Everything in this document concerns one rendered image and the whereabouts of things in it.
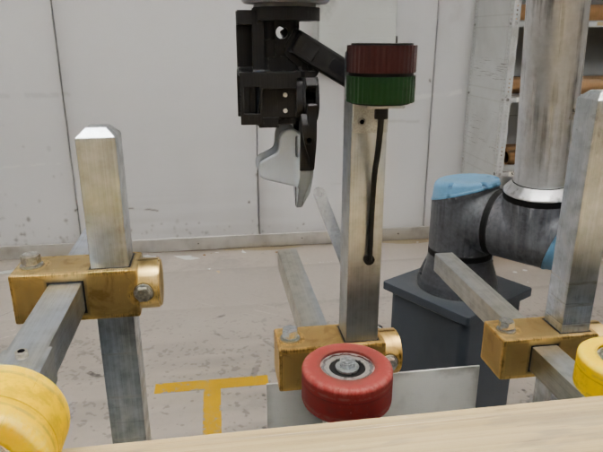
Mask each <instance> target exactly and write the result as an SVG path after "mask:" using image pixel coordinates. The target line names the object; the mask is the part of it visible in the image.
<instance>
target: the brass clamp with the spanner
mask: <svg viewBox="0 0 603 452"><path fill-rule="evenodd" d="M282 334H283V328H277V329H275V330H274V339H275V373H276V377H277V382H278V386H279V390H280V391H292V390H302V364H303V361H304V359H305V358H306V357H307V356H308V354H310V353H311V352H313V351H314V350H316V349H318V348H319V347H322V346H325V345H329V344H334V343H355V344H360V345H364V346H367V347H370V348H372V349H374V350H376V351H378V352H380V353H382V354H383V355H384V356H385V357H386V358H388V360H389V361H390V363H391V365H392V368H393V373H398V372H399V371H400V370H401V367H402V362H403V352H402V345H401V341H400V337H399V334H398V332H397V330H396V329H395V328H394V327H387V328H378V338H377V340H365V341H354V342H346V341H345V338H344V337H343V335H342V333H341V330H340V328H339V324H336V325H324V326H301V327H298V335H299V336H300V340H299V341H297V342H295V343H285V342H283V341H282V340H281V339H280V336H281V335H282Z"/></svg>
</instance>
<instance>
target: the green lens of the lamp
mask: <svg viewBox="0 0 603 452"><path fill-rule="evenodd" d="M415 77H416V75H414V76H408V77H359V76H350V75H349V74H347V75H346V91H345V101H347V102H351V103H357V104H369V105H399V104H409V103H413V102H415Z"/></svg>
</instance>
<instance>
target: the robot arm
mask: <svg viewBox="0 0 603 452"><path fill-rule="evenodd" d="M241 1H242V2H243V3H244V4H253V5H255V7H253V8H251V10H237V11H235V19H236V46H237V93H238V117H240V118H241V124H242V125H258V126H259V128H265V127H276V130H275V142H274V145H273V146H272V147H271V148H270V149H268V150H266V151H264V152H262V153H260V154H259V155H258V156H257V158H256V167H257V169H258V174H259V176H260V177H261V178H262V179H265V180H269V181H273V182H277V183H281V184H286V185H289V186H293V190H294V201H295V206H296V207H302V206H303V204H304V203H305V201H306V199H307V197H308V196H309V194H310V190H311V184H312V180H313V171H314V167H315V157H316V147H317V120H318V117H319V79H318V77H317V75H318V73H319V72H320V73H322V74H324V75H325V76H327V77H328V78H330V79H331V80H333V81H335V82H336V83H339V84H340V85H342V86H344V87H345V57H343V56H341V55H339V54H338V53H337V52H335V51H334V50H332V49H331V48H328V47H327V46H325V45H324V44H322V43H320V42H319V41H317V40H316V39H314V38H313V37H311V36H309V35H308V34H306V33H305V32H303V31H301V30H299V22H319V21H320V8H319V7H316V5H320V4H326V3H328V2H329V0H241ZM590 3H591V0H526V11H525V23H524V36H523V49H522V62H521V75H520V100H519V113H518V125H517V138H516V151H515V164H514V177H513V178H512V179H511V180H510V181H509V182H507V183H506V184H505V185H504V186H503V189H500V185H501V181H500V179H499V178H498V177H496V176H493V175H488V174H477V173H465V174H454V175H449V176H445V177H441V178H438V179H437V180H436V181H435V183H434V186H433V196H432V198H431V199H432V206H431V218H430V230H429V243H428V253H427V255H426V257H425V259H424V261H423V263H422V265H421V267H420V269H419V272H418V276H417V283H418V285H419V287H420V288H421V289H422V290H424V291H426V292H427V293H429V294H432V295H433V296H436V297H439V298H442V299H446V300H456V301H463V300H462V299H461V298H460V297H459V296H458V295H457V294H456V293H455V292H454V291H453V290H452V289H451V287H450V286H449V285H448V284H447V283H446V282H445V281H443V280H442V278H441V277H440V276H439V275H438V274H437V273H435V272H434V270H433V268H434V256H435V254H436V253H451V252H452V253H453V254H454V255H456V256H457V257H458V258H459V259H460V260H461V261H462V262H464V263H465V264H466V265H467V266H468V267H469V268H470V269H472V270H473V271H474V272H475V273H476V274H477V275H478V276H480V277H481V278H482V279H483V280H484V281H485V282H486V283H488V284H489V285H490V286H491V287H492V288H493V289H494V290H495V291H497V287H498V279H497V277H496V273H495V270H494V264H493V260H492V256H498V257H502V258H506V259H510V260H512V261H516V262H520V263H522V264H526V265H533V266H535V267H539V268H541V269H548V270H552V265H553V259H554V252H555V242H556V235H557V229H558V223H559V217H560V211H561V204H562V199H563V192H564V181H565V175H566V169H567V162H568V156H569V151H570V144H571V138H572V127H573V120H574V114H575V108H576V102H577V98H578V97H579V96H581V84H582V76H583V67H584V59H585V51H586V43H587V35H588V27H589V18H590ZM278 27H282V28H283V30H280V34H281V36H282V38H281V39H279V38H278V37H277V36H276V34H275V32H276V29H277V28H278Z"/></svg>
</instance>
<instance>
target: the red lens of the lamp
mask: <svg viewBox="0 0 603 452"><path fill-rule="evenodd" d="M417 47H418V45H413V46H355V45H347V53H346V71H347V72H348V73H358V74H411V73H416V61H417Z"/></svg>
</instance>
